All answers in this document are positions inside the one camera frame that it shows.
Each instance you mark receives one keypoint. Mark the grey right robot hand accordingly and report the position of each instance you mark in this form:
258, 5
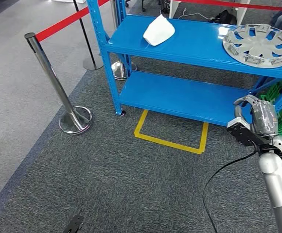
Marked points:
264, 119

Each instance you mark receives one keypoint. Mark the grey wheel hubcap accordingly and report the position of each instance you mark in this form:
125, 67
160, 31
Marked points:
258, 46

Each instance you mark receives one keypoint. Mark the blue metal shelf rack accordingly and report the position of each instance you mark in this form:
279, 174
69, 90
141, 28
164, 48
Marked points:
192, 41

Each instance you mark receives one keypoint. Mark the white plastic cover part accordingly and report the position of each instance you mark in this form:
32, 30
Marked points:
158, 30

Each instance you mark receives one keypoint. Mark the white desk leg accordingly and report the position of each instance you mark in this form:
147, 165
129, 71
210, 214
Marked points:
242, 16
174, 8

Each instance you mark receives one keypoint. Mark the black bag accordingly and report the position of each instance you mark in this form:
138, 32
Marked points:
224, 17

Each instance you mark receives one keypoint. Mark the yellow floor tape outline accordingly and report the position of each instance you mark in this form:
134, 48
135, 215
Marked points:
168, 143

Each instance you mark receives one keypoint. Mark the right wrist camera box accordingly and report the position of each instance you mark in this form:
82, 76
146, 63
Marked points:
242, 135

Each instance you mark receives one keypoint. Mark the black stanchion post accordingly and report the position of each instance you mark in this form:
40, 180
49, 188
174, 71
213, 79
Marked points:
93, 62

